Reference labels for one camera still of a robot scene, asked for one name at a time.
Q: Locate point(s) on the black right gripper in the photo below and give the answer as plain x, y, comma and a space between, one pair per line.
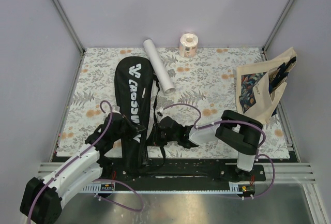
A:
153, 138

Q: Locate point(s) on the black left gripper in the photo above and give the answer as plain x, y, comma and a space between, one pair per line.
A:
134, 130

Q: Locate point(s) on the white shuttlecock tube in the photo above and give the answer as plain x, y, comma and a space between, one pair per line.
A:
165, 82

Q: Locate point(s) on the black racket bag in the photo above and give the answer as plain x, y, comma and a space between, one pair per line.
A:
133, 82

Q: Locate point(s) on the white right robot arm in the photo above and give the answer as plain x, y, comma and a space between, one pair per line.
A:
240, 132

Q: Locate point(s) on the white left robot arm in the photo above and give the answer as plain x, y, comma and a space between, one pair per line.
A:
45, 198

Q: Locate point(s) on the floral table mat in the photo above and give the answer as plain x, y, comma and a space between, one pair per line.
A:
205, 87

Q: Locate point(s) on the pink toilet paper roll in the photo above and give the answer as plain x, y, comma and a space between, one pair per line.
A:
188, 45

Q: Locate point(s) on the beige tote bag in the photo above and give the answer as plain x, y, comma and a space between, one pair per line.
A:
260, 86

